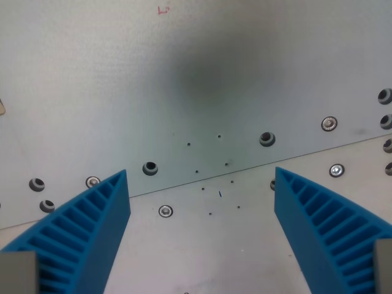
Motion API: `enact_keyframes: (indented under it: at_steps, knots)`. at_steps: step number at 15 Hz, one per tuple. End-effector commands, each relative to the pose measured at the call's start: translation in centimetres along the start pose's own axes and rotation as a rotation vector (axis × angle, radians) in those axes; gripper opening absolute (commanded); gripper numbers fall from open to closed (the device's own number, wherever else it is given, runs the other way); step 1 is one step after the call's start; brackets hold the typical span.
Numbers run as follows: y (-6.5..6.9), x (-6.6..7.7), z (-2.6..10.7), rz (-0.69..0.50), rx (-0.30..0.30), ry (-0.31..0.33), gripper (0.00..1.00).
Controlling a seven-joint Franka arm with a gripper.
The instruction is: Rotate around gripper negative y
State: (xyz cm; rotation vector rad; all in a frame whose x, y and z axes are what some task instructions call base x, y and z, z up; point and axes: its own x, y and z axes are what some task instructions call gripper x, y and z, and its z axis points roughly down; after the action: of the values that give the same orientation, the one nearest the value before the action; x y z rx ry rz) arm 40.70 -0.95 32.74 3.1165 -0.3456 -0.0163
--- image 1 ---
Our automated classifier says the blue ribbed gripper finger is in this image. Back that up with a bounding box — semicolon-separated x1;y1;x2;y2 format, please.
274;167;392;294
0;169;132;294

